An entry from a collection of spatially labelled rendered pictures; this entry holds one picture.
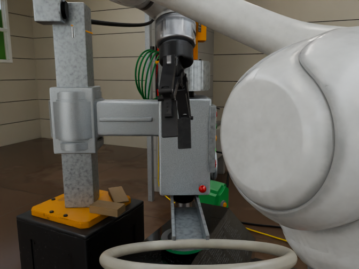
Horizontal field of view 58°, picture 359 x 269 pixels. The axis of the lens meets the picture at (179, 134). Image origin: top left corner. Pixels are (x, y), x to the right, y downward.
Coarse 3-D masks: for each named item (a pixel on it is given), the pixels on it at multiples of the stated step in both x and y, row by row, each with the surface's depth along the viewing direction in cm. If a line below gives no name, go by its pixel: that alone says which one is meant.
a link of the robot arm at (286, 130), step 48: (288, 48) 22; (336, 48) 19; (240, 96) 22; (288, 96) 18; (336, 96) 17; (240, 144) 22; (288, 144) 18; (336, 144) 17; (240, 192) 23; (288, 192) 19; (336, 192) 17; (288, 240) 26; (336, 240) 21
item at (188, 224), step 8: (176, 208) 139; (184, 208) 139; (192, 208) 139; (200, 208) 128; (176, 216) 131; (184, 216) 131; (192, 216) 131; (200, 216) 122; (176, 224) 124; (184, 224) 124; (192, 224) 124; (200, 224) 122; (176, 232) 117; (184, 232) 117; (192, 232) 117; (200, 232) 117; (208, 232) 108; (192, 248) 106
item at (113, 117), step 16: (64, 112) 193; (80, 112) 194; (96, 112) 201; (112, 112) 201; (128, 112) 201; (144, 112) 201; (64, 128) 195; (80, 128) 196; (96, 128) 202; (112, 128) 203; (128, 128) 203; (144, 128) 202
